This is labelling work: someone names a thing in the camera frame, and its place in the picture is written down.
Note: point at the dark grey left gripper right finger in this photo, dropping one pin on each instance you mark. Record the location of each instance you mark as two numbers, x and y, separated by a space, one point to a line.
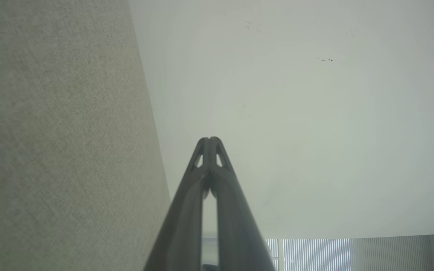
236 233

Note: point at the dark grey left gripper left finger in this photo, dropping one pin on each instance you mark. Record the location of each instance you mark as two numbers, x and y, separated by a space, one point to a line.
183 226

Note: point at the white vertical window blinds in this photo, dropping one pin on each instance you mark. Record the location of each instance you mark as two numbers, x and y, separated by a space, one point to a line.
315 255

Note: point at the grey fabric sofa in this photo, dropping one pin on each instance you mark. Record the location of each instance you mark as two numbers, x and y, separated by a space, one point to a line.
58 135

